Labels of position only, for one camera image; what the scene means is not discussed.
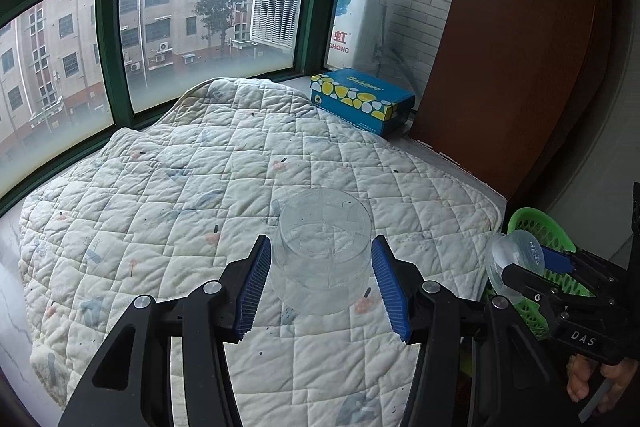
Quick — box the green window frame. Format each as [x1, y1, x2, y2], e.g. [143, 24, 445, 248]
[0, 0, 461, 218]

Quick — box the blue tissue box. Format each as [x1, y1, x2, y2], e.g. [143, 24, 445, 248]
[310, 68, 416, 136]

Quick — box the green mesh trash basket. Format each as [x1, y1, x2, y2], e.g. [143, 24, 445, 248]
[506, 207, 592, 339]

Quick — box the white quilted mat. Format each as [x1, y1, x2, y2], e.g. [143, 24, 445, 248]
[18, 79, 502, 426]

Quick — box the clear plastic cup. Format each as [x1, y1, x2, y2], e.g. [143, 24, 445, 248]
[486, 230, 544, 305]

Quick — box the clear round plastic container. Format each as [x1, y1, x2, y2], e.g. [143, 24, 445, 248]
[271, 187, 372, 315]

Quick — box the brown wooden wardrobe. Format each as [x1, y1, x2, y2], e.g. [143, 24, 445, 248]
[410, 0, 623, 206]

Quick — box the person right hand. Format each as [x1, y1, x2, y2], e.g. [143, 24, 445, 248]
[566, 353, 640, 414]

